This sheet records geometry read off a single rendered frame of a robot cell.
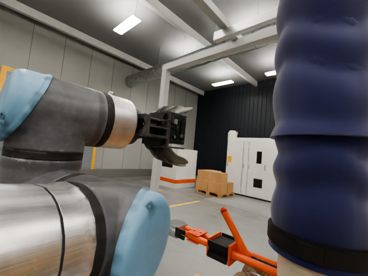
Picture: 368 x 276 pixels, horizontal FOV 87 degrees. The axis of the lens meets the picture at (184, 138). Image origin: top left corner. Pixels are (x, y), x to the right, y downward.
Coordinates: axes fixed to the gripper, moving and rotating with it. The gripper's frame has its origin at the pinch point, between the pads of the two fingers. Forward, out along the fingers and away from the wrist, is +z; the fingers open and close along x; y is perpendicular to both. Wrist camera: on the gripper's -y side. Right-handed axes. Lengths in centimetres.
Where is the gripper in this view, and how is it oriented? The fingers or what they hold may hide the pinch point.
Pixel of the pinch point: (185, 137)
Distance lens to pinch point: 52.0
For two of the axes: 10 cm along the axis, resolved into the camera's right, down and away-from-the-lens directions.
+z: 6.5, 1.2, 7.6
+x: 0.9, -9.9, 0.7
